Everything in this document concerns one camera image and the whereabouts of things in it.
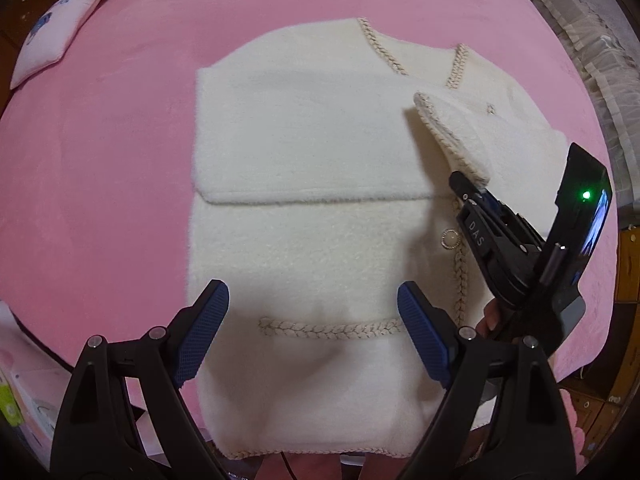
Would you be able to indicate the pink fleece blanket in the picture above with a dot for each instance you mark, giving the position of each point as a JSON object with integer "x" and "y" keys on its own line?
{"x": 115, "y": 160}

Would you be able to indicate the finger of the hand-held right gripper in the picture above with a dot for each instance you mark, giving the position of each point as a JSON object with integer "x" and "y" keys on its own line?
{"x": 476, "y": 237}
{"x": 517, "y": 240}

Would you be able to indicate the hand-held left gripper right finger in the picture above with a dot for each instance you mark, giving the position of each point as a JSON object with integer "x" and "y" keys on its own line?
{"x": 425, "y": 335}

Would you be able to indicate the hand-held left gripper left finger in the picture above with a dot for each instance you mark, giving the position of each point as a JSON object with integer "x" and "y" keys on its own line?
{"x": 202, "y": 332}

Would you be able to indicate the dark wooden headboard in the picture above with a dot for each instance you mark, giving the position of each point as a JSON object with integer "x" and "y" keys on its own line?
{"x": 27, "y": 7}

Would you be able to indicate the white printed box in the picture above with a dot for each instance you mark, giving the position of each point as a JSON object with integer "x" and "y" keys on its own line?
{"x": 25, "y": 390}

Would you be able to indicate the white lace curtain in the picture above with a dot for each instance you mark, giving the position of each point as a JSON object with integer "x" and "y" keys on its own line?
{"x": 595, "y": 60}

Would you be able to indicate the person's right hand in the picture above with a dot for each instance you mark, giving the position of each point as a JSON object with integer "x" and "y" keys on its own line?
{"x": 487, "y": 319}

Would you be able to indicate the small white printed pillow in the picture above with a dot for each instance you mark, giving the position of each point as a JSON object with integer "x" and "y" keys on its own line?
{"x": 60, "y": 35}

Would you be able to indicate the wooden cabinet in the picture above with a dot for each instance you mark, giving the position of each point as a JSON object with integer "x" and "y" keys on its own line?
{"x": 617, "y": 360}

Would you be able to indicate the cream fuzzy braid-trimmed jacket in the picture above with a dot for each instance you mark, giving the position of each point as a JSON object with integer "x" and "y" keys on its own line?
{"x": 310, "y": 160}

